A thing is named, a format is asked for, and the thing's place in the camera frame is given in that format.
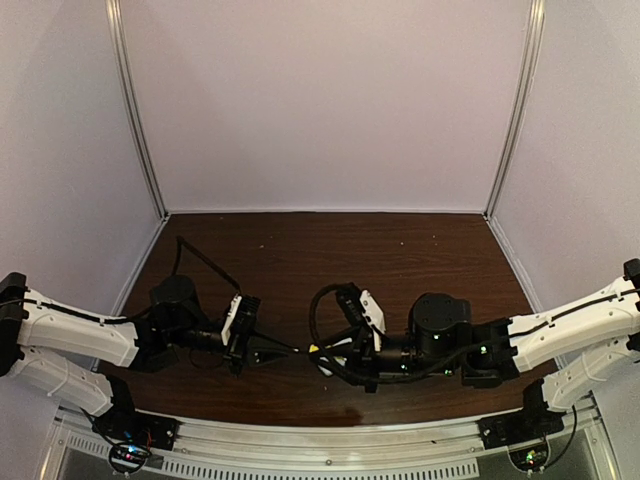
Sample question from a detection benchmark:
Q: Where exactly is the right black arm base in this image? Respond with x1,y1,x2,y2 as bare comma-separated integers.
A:
477,409,564,476

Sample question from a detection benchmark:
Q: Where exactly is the white remote control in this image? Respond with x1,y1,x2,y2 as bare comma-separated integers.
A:
317,357,335,377

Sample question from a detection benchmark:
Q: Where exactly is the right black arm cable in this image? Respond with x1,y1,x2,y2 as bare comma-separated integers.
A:
309,283,640,386

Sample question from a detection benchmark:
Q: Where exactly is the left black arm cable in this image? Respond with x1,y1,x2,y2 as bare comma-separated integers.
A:
0,236,244,326

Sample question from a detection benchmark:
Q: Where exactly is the aluminium frame post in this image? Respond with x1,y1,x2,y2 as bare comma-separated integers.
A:
484,0,546,222
105,0,169,221

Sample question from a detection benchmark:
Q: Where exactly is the left aluminium frame post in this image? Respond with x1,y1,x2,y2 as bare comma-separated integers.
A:
105,0,169,221

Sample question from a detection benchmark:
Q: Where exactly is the right aluminium frame post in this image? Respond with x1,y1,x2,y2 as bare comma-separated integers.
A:
484,0,546,222

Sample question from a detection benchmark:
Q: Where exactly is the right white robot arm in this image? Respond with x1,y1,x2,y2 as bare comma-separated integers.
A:
347,259,639,413

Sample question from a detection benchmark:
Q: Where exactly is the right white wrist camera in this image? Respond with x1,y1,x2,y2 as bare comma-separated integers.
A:
360,290,386,352

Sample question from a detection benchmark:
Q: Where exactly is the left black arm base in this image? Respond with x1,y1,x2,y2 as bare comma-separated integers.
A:
84,408,180,478

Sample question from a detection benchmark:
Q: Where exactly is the front aluminium rail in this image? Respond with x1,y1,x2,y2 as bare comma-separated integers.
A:
35,396,621,479

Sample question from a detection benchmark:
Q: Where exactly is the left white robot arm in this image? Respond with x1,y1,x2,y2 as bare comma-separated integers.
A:
1,272,299,418

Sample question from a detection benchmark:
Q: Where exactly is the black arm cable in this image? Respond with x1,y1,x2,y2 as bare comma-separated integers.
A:
309,283,640,386
0,236,244,326

